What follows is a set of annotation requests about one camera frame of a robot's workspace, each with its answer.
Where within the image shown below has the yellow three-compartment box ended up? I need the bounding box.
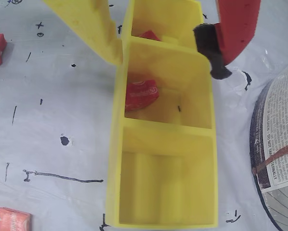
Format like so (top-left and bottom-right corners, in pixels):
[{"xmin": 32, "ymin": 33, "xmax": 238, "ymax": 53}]
[{"xmin": 105, "ymin": 0, "xmax": 219, "ymax": 228}]

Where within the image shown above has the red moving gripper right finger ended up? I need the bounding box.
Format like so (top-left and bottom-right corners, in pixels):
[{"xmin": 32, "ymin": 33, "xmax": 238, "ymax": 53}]
[{"xmin": 193, "ymin": 0, "xmax": 262, "ymax": 80}]

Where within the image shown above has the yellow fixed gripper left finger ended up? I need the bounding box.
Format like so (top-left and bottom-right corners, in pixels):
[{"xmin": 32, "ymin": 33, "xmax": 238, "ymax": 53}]
[{"xmin": 41, "ymin": 0, "xmax": 124, "ymax": 66}]

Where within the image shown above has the white table cover sheet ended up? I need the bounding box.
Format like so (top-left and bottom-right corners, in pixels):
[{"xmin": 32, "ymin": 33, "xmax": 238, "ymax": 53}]
[{"xmin": 0, "ymin": 0, "xmax": 288, "ymax": 231}]

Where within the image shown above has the red candy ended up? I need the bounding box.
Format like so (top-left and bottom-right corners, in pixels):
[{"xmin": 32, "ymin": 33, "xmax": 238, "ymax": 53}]
[
  {"xmin": 137, "ymin": 30, "xmax": 160, "ymax": 42},
  {"xmin": 124, "ymin": 79, "xmax": 160, "ymax": 113}
]

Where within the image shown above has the round container with printed label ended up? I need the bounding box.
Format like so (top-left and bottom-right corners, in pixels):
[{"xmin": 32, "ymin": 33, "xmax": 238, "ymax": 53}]
[{"xmin": 249, "ymin": 60, "xmax": 288, "ymax": 231}]

